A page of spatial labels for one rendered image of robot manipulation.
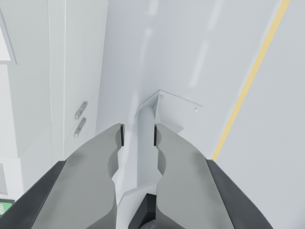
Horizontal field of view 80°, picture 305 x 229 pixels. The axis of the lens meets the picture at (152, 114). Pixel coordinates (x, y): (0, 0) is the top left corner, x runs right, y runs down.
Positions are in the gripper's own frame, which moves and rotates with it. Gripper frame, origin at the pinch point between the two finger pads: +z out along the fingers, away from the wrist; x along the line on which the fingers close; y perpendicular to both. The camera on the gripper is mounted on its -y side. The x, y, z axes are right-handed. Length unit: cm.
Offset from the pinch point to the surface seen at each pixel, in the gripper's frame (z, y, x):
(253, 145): 115, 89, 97
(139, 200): 32, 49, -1
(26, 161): 19.6, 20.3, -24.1
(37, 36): 27.2, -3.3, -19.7
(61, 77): 39.4, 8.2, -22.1
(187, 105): 113, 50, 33
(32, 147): 22.4, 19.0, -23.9
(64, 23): 41.3, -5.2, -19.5
